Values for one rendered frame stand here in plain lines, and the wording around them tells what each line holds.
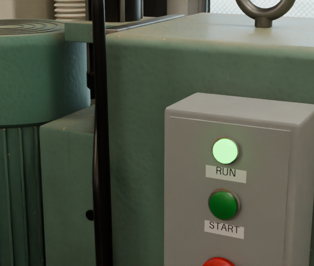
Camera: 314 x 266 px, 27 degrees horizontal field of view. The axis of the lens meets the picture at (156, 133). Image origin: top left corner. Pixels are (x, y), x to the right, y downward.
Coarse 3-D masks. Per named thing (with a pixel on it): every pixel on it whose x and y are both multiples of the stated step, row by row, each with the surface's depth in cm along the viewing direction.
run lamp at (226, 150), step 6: (222, 138) 45; (228, 138) 45; (216, 144) 45; (222, 144) 45; (228, 144) 45; (234, 144) 45; (216, 150) 45; (222, 150) 45; (228, 150) 45; (234, 150) 45; (216, 156) 46; (222, 156) 45; (228, 156) 45; (234, 156) 45; (222, 162) 46; (228, 162) 45
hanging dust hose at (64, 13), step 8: (56, 0) 221; (64, 0) 219; (72, 0) 219; (80, 0) 219; (56, 8) 224; (64, 8) 221; (72, 8) 220; (80, 8) 220; (56, 16) 224; (64, 16) 221; (72, 16) 220; (80, 16) 220
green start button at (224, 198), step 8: (216, 192) 47; (224, 192) 46; (232, 192) 46; (208, 200) 47; (216, 200) 46; (224, 200) 46; (232, 200) 46; (216, 208) 47; (224, 208) 46; (232, 208) 46; (240, 208) 46; (216, 216) 47; (224, 216) 46; (232, 216) 46
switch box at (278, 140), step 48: (192, 96) 51; (192, 144) 47; (240, 144) 45; (288, 144) 44; (192, 192) 48; (240, 192) 46; (288, 192) 45; (192, 240) 49; (240, 240) 47; (288, 240) 46
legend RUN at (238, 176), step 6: (210, 168) 47; (216, 168) 46; (222, 168) 46; (228, 168) 46; (210, 174) 47; (216, 174) 47; (222, 174) 46; (228, 174) 46; (234, 174) 46; (240, 174) 46; (234, 180) 46; (240, 180) 46
